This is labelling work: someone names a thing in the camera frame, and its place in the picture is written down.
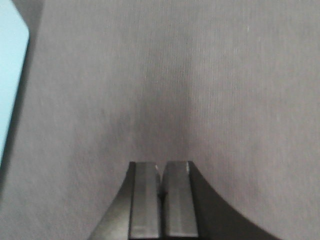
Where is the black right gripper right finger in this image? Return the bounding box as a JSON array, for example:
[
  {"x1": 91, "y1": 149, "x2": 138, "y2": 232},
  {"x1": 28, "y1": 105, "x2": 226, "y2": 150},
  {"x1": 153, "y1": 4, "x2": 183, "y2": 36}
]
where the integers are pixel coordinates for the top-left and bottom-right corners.
[{"x1": 162, "y1": 161, "x2": 276, "y2": 240}]

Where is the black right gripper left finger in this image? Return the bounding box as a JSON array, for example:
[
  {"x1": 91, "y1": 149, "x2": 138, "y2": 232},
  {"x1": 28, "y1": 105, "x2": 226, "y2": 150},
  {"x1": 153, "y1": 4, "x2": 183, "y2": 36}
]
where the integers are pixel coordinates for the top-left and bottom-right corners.
[{"x1": 90, "y1": 162, "x2": 162, "y2": 240}]

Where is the grey conveyor belt surface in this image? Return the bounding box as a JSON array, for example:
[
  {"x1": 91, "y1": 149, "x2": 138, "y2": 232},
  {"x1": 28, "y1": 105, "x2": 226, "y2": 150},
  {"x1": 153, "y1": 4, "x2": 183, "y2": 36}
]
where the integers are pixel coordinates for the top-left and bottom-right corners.
[{"x1": 0, "y1": 0, "x2": 320, "y2": 240}]

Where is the teal plastic panel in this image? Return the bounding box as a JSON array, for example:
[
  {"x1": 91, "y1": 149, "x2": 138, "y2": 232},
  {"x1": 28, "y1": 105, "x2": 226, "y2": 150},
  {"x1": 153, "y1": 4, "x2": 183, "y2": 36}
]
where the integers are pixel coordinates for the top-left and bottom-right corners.
[{"x1": 0, "y1": 0, "x2": 30, "y2": 158}]

